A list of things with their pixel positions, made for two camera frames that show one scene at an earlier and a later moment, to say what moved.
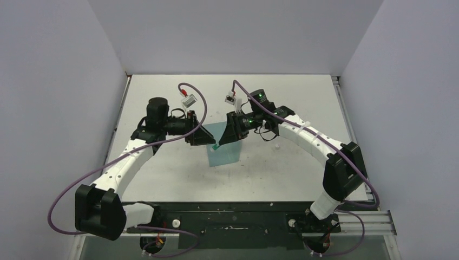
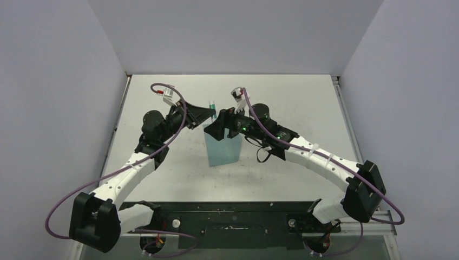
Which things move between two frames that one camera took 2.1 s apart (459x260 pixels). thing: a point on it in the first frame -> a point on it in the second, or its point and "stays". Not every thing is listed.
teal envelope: [224, 154] stays
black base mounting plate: [242, 225] stays
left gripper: [201, 136] -> [195, 115]
